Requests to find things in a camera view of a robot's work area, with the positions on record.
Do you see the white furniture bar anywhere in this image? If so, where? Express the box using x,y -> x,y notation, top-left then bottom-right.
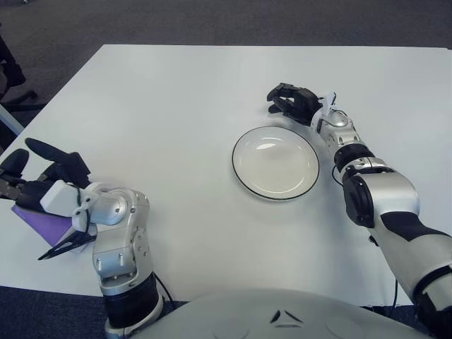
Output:
0,102 -> 22,137

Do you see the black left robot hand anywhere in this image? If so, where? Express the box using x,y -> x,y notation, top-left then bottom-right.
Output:
0,137 -> 91,213

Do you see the white left wrist sensor box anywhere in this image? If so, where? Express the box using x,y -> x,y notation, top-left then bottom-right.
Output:
40,179 -> 81,217

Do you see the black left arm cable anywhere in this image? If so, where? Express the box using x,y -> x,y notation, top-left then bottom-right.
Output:
37,183 -> 174,304

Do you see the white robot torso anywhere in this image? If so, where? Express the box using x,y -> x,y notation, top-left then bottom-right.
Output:
105,288 -> 435,339

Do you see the black office chair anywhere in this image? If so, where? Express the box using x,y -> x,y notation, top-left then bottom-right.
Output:
0,24 -> 38,105

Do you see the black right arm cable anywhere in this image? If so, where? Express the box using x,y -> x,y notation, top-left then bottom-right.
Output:
331,107 -> 400,309

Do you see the purple tissue paper pack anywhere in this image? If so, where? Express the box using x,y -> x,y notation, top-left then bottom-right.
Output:
11,204 -> 71,248

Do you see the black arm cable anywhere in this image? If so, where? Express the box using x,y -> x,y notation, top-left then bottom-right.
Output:
37,183 -> 174,304
331,107 -> 400,309

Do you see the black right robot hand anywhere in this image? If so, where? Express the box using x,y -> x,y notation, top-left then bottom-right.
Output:
266,83 -> 324,124

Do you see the white right wrist sensor box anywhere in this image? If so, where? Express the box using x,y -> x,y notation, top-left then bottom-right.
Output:
319,90 -> 338,116

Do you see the white wrist sensor box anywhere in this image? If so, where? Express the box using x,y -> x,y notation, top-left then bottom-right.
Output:
40,179 -> 81,217
319,90 -> 338,116

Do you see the white plate with black rim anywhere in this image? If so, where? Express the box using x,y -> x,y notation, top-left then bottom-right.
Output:
232,126 -> 321,202

